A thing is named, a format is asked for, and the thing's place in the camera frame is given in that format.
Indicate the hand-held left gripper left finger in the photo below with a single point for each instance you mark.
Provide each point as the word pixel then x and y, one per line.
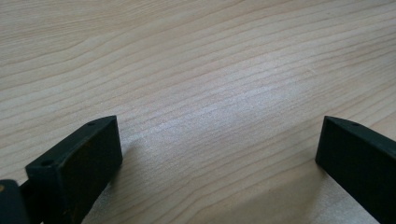
pixel 77 165

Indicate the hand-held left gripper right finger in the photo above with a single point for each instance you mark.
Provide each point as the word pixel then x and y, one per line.
pixel 358 161

